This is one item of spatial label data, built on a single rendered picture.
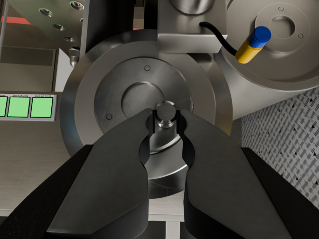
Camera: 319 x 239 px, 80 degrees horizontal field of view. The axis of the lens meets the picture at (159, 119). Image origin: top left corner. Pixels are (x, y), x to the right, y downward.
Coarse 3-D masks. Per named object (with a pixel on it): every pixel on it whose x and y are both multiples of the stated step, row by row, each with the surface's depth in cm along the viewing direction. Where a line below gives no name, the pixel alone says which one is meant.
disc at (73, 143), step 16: (128, 32) 17; (144, 32) 17; (96, 48) 17; (112, 48) 17; (80, 64) 17; (208, 64) 17; (80, 80) 17; (224, 80) 16; (64, 96) 17; (224, 96) 16; (64, 112) 16; (224, 112) 16; (64, 128) 16; (224, 128) 16; (80, 144) 16; (176, 176) 15; (160, 192) 15; (176, 192) 15
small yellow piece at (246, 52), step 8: (200, 24) 13; (208, 24) 13; (216, 32) 12; (256, 32) 9; (264, 32) 9; (224, 40) 12; (248, 40) 9; (256, 40) 9; (264, 40) 9; (232, 48) 11; (240, 48) 10; (248, 48) 9; (256, 48) 9; (240, 56) 10; (248, 56) 10
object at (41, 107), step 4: (36, 100) 50; (40, 100) 50; (44, 100) 50; (48, 100) 50; (32, 104) 50; (36, 104) 50; (40, 104) 50; (44, 104) 50; (48, 104) 50; (32, 108) 50; (36, 108) 49; (40, 108) 49; (44, 108) 49; (48, 108) 49; (32, 112) 49; (36, 112) 49; (40, 112) 49; (44, 112) 49; (48, 112) 49; (32, 116) 49; (36, 116) 49; (40, 116) 49; (44, 116) 49; (48, 116) 49
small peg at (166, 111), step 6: (162, 102) 11; (168, 102) 11; (156, 108) 11; (162, 108) 11; (168, 108) 11; (174, 108) 11; (156, 114) 11; (162, 114) 11; (168, 114) 11; (174, 114) 11; (156, 120) 13; (162, 120) 11; (168, 120) 11; (174, 120) 11; (162, 126) 13; (168, 126) 13
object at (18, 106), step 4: (12, 100) 50; (16, 100) 50; (20, 100) 50; (24, 100) 50; (28, 100) 50; (12, 104) 50; (16, 104) 50; (20, 104) 50; (24, 104) 50; (12, 108) 50; (16, 108) 50; (20, 108) 50; (24, 108) 50; (12, 112) 49; (16, 112) 49; (20, 112) 49; (24, 112) 49; (16, 116) 49; (20, 116) 49; (24, 116) 49
